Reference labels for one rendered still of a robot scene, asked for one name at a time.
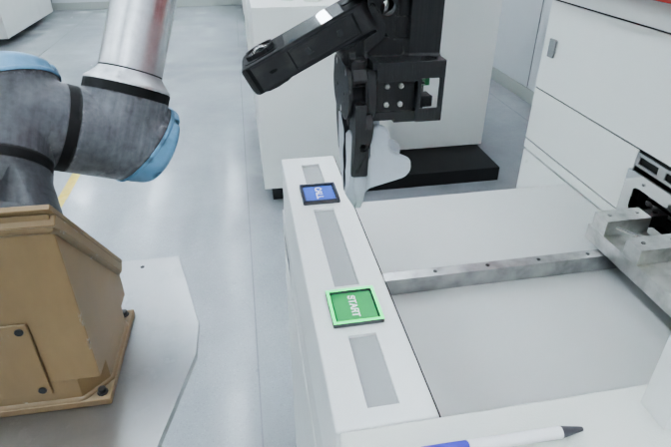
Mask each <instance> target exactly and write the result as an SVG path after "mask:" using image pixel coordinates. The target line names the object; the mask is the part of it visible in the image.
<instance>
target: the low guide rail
mask: <svg viewBox="0 0 671 447"><path fill-rule="evenodd" d="M610 268H618V267H617V266H616V265H615V264H614V263H613V262H612V261H611V260H610V259H609V258H608V257H607V256H605V255H604V254H603V253H602V252H601V251H600V250H599V249H592V250H583V251H574V252H565V253H556V254H548V255H539V256H530V257H521V258H512V259H503V260H495V261H486V262H477V263H468V264H459V265H451V266H442V267H433V268H424V269H415V270H406V271H398V272H389V273H383V274H382V275H383V277H384V280H385V282H386V284H387V287H388V289H389V292H390V294H391V295H395V294H404V293H412V292H420V291H429V290H437V289H445V288H453V287H462V286H470V285H478V284H487V283H495V282H503V281H512V280H520V279H528V278H537V277H544V276H552V275H560V274H569V273H577V272H585V271H594V270H602V269H610Z"/></svg>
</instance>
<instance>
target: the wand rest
mask: <svg viewBox="0 0 671 447"><path fill-rule="evenodd" d="M641 403H642V404H643V406H644V407H645V408H646V409H647V410H648V412H649V413H650V414H651V415H652V416H653V418H654V419H655V420H656V421H657V423H658V424H659V425H660V426H661V427H662V429H663V430H665V429H671V333H670V336H669V338H668V340H667V343H666V345H665V347H664V349H663V352H662V354H661V356H660V359H659V361H658V363H657V365H656V368H655V370H654V372H653V374H652V377H651V379H650V381H649V384H648V386H647V388H646V390H645V393H644V395H643V397H642V400H641Z"/></svg>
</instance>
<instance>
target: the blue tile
mask: <svg viewBox="0 0 671 447"><path fill-rule="evenodd" d="M303 190H304V194H305V198H306V201H316V200H327V199H336V196H335V193H334V190H333V187H332V186H320V187H309V188H303Z"/></svg>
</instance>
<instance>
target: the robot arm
mask: <svg viewBox="0 0 671 447"><path fill-rule="evenodd" d="M384 1H385V0H338V1H337V2H335V3H333V4H332V5H331V6H329V7H327V8H326V9H324V10H322V11H320V12H319V13H317V14H315V15H314V16H312V17H310V18H309V19H307V20H305V21H303V22H302V23H300V24H298V25H297V26H295V27H293V28H291V29H290V30H288V31H286V32H285V33H283V34H281V35H279V36H278V37H276V38H274V39H273V40H271V39H269V40H266V41H265V42H262V43H261V44H259V45H257V46H255V47H254V48H253V49H251V50H249V51H248V52H247V53H246V55H245V56H244V58H243V62H242V74H243V76H244V77H245V79H246V80H247V82H248V84H249V85H250V87H251V88H252V90H253V91H254V92H255V93H256V94H257V95H261V94H263V93H265V92H268V91H271V90H273V89H275V88H277V87H279V86H281V85H282V84H284V83H285V82H287V81H288V80H289V79H290V78H291V77H293V76H295V75H296V74H298V73H300V72H302V71H303V70H305V69H307V68H309V67H310V66H312V65H314V64H316V63H317V62H319V61H321V60H323V59H324V58H326V57H328V56H329V55H331V54H333V53H336V54H335V63H334V88H335V101H336V125H337V140H338V147H339V161H340V170H341V179H342V188H343V190H344V193H345V195H346V196H347V198H348V199H349V201H350V203H351V204H352V206H353V207H354V208H360V207H361V204H362V202H363V198H364V193H365V192H366V191H367V190H368V189H370V188H373V187H376V186H379V185H382V184H385V183H389V182H392V181H395V180H398V179H401V178H403V177H405V176H406V175H407V174H408V173H409V171H410V159H409V158H408V157H406V156H404V155H401V154H400V153H399V152H400V148H399V143H398V142H397V141H394V140H392V139H390V138H389V132H388V130H387V128H386V127H385V126H383V125H380V124H379V121H388V120H392V121H393V122H394V123H399V122H413V121H415V122H426V121H440V118H441V108H442V99H443V90H444V80H445V71H446V62H447V60H446V59H444V58H443V57H441V56H440V43H441V33H442V23H443V13H444V3H445V0H386V5H385V4H384V3H383V2H384ZM177 2H178V0H110V1H109V6H108V11H107V17H106V22H105V27H104V33H103V38H102V43H101V49H100V54H99V59H98V64H97V65H96V66H95V67H94V68H92V69H91V70H89V71H87V72H85V73H84V74H83V77H82V82H81V87H79V86H74V85H70V84H67V83H63V82H62V78H61V76H60V74H59V72H58V70H57V68H56V67H55V66H54V65H52V64H49V62H48V61H46V60H45V59H42V58H40V57H37V56H34V55H31V54H27V53H22V52H15V51H0V208H11V207H24V206H38V205H51V206H52V207H53V208H54V209H56V210H57V211H58V212H60V213H61V214H63V212H62V209H61V206H60V203H59V200H58V197H57V194H56V191H55V188H54V183H53V182H54V171H58V172H65V173H71V174H78V175H85V176H92V177H99V178H106V179H113V180H116V181H118V182H125V181H129V182H139V183H146V182H150V181H152V180H154V179H155V178H157V177H158V176H159V175H160V174H161V173H162V171H163V170H164V169H165V168H166V167H167V165H168V164H169V162H170V160H171V158H172V156H173V154H174V151H175V149H176V146H177V143H178V140H179V135H180V126H179V124H180V118H179V115H178V114H177V112H176V111H174V110H173V109H172V108H169V102H170V96H171V95H170V93H169V92H168V90H167V88H166V87H165V85H164V84H163V81H162V80H163V74H164V69H165V64H166V59H167V54H168V48H169V43H170V38H171V33H172V28H173V23H174V17H175V12H176V7H177ZM429 78H439V86H438V96H437V106H436V107H433V108H423V107H431V102H432V96H431V95H429V94H428V93H427V92H426V91H424V92H423V86H427V85H429Z"/></svg>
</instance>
